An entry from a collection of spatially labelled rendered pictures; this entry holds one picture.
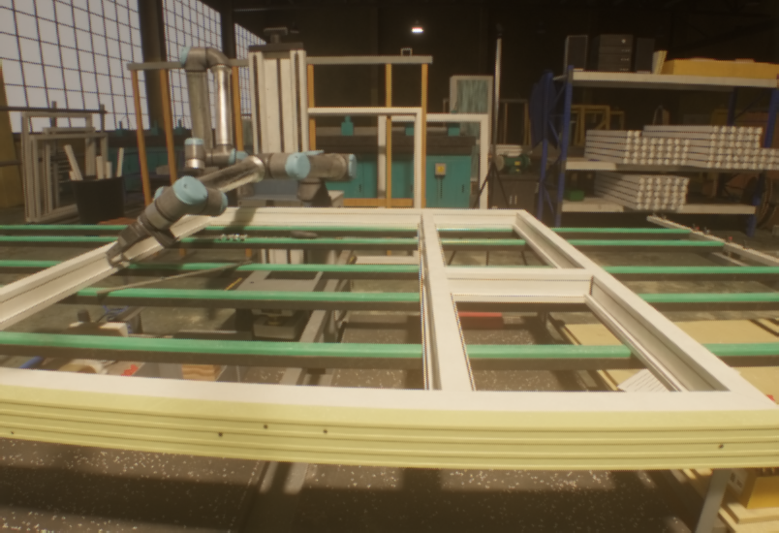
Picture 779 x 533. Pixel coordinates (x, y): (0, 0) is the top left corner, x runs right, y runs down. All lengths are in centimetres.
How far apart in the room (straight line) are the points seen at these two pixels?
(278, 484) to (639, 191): 519
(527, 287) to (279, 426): 75
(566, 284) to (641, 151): 465
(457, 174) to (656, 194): 234
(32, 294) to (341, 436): 96
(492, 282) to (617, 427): 59
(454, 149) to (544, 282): 442
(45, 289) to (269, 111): 183
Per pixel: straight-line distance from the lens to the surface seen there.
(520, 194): 548
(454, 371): 69
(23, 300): 134
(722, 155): 594
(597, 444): 65
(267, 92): 285
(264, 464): 107
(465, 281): 112
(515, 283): 115
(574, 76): 563
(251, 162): 192
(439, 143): 545
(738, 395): 78
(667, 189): 585
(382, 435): 60
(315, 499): 98
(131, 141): 1042
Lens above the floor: 129
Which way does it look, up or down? 15 degrees down
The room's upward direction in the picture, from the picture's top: straight up
